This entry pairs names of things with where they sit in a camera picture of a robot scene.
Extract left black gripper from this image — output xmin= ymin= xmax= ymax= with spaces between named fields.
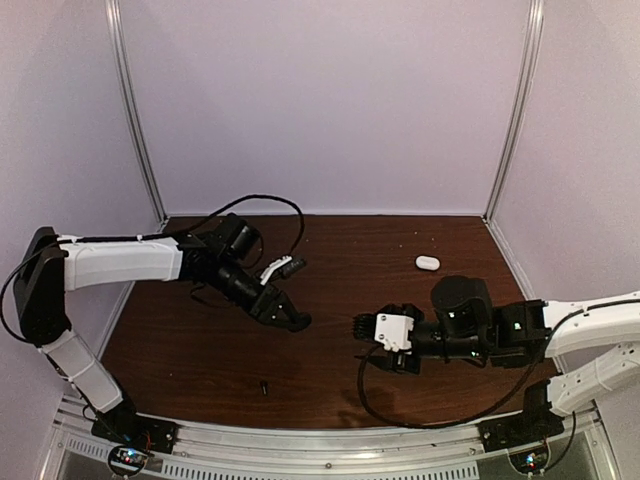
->
xmin=211 ymin=256 xmax=305 ymax=331

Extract white earbud charging case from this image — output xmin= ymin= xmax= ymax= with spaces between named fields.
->
xmin=415 ymin=255 xmax=441 ymax=271

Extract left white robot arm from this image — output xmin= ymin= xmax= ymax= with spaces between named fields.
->
xmin=7 ymin=214 xmax=311 ymax=444

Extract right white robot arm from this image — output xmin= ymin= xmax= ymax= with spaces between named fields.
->
xmin=373 ymin=276 xmax=639 ymax=442

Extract right circuit board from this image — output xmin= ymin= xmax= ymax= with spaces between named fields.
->
xmin=509 ymin=444 xmax=550 ymax=476

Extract circuit board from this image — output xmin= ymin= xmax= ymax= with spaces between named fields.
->
xmin=509 ymin=444 xmax=550 ymax=476
xmin=107 ymin=445 xmax=149 ymax=477

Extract left circuit board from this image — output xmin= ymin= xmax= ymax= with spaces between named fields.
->
xmin=107 ymin=445 xmax=149 ymax=477

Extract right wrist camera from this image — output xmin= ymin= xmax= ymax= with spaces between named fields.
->
xmin=352 ymin=303 xmax=424 ymax=353

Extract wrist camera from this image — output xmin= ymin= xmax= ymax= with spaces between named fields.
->
xmin=352 ymin=303 xmax=424 ymax=353
xmin=259 ymin=255 xmax=307 ymax=285

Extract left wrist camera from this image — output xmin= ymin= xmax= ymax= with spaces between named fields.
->
xmin=259 ymin=255 xmax=307 ymax=285

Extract left black cable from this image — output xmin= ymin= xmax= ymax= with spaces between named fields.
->
xmin=0 ymin=194 xmax=305 ymax=346

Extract black cable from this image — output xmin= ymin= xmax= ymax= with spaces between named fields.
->
xmin=0 ymin=194 xmax=305 ymax=346
xmin=355 ymin=299 xmax=601 ymax=429

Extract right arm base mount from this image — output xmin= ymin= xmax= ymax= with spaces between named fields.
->
xmin=478 ymin=380 xmax=564 ymax=452

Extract right black cable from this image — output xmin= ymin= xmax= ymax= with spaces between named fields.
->
xmin=355 ymin=299 xmax=601 ymax=429

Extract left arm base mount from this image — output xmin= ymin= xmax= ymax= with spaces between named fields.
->
xmin=91 ymin=396 xmax=178 ymax=454

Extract aluminium front rail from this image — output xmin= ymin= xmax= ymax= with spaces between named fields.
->
xmin=35 ymin=395 xmax=621 ymax=479

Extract left aluminium frame post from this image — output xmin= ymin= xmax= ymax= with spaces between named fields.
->
xmin=104 ymin=0 xmax=167 ymax=223

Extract aluminium frame post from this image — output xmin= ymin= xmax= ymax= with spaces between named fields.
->
xmin=483 ymin=0 xmax=545 ymax=224
xmin=104 ymin=0 xmax=167 ymax=223

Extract right aluminium frame post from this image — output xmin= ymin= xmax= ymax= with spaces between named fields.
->
xmin=483 ymin=0 xmax=545 ymax=224

